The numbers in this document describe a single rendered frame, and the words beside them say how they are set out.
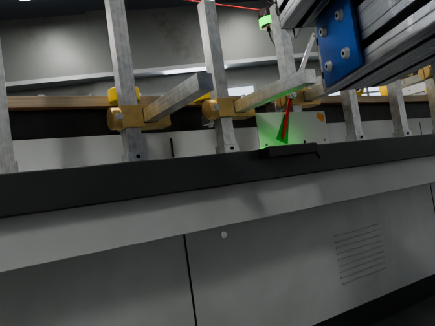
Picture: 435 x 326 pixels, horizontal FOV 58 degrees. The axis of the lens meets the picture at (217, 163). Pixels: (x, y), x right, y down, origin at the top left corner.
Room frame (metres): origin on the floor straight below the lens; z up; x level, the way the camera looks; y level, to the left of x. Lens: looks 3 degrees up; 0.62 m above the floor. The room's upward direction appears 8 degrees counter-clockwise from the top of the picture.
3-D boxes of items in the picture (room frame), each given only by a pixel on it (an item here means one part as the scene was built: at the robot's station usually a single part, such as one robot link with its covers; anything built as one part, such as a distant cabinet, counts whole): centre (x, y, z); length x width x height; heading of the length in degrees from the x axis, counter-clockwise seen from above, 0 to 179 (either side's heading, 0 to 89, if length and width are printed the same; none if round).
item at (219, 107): (1.02, -0.05, 0.82); 0.14 x 0.06 x 0.05; 122
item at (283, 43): (1.14, -0.24, 0.89); 0.04 x 0.04 x 0.48; 32
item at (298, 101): (1.16, -0.26, 0.84); 0.14 x 0.06 x 0.05; 122
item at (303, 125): (1.11, -0.23, 0.75); 0.26 x 0.01 x 0.10; 122
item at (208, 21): (1.01, -0.03, 0.87); 0.04 x 0.04 x 0.48; 32
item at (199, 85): (0.85, 0.11, 0.80); 0.44 x 0.03 x 0.04; 32
